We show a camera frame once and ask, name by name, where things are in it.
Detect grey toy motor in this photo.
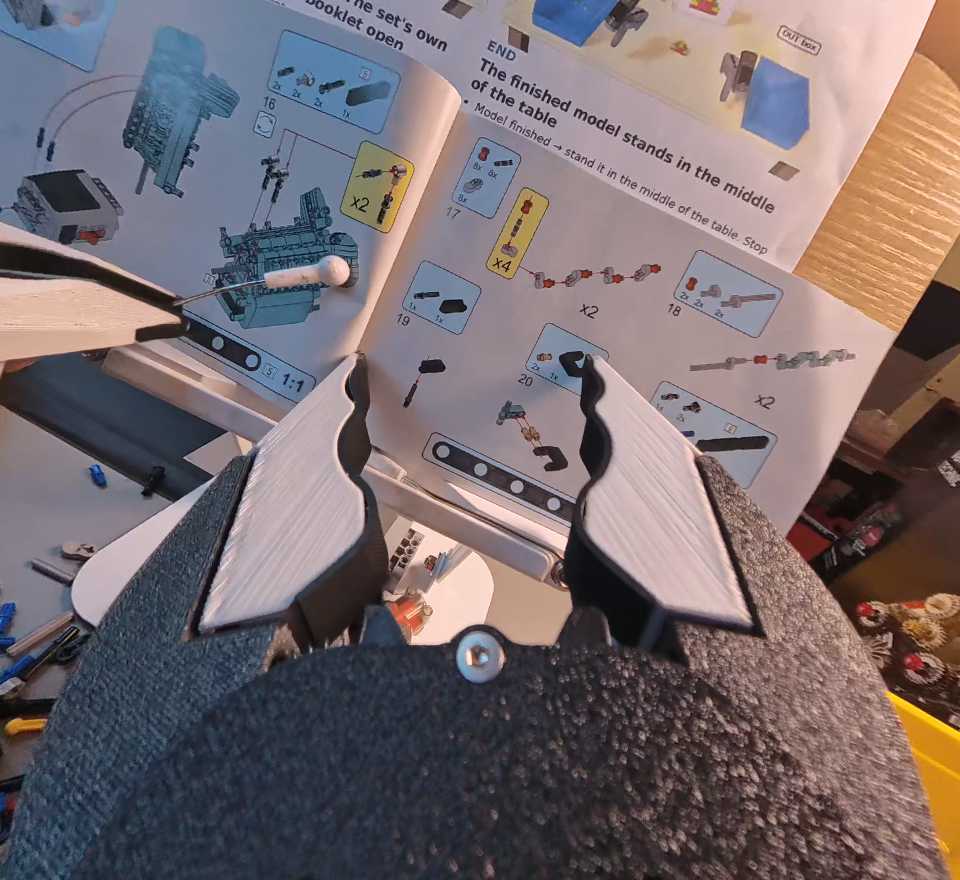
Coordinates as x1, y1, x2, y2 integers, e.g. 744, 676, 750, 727
386, 591, 436, 639

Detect nested yellow empty bins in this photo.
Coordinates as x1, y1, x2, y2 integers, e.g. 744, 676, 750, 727
885, 692, 960, 866

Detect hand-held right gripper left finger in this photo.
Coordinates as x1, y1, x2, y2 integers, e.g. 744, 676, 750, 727
196, 353, 391, 637

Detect black desk cable channel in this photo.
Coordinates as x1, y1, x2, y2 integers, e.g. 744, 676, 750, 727
0, 355, 226, 480

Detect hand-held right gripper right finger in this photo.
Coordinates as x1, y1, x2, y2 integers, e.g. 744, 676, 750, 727
562, 355, 757, 652

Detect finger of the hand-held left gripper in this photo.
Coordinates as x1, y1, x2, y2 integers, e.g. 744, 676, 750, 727
0, 223, 183, 306
0, 278, 189, 364

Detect white document stand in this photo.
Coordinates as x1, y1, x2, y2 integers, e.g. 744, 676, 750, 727
71, 255, 571, 645

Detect grey battery box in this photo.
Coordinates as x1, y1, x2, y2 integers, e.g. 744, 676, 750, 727
386, 523, 475, 596

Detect printed instruction sheet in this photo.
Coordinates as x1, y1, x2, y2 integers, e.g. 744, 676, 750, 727
0, 0, 897, 532

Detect black engine kit box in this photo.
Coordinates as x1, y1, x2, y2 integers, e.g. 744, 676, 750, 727
787, 445, 960, 720

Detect large printed task sheet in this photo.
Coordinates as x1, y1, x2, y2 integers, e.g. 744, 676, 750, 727
97, 0, 960, 274

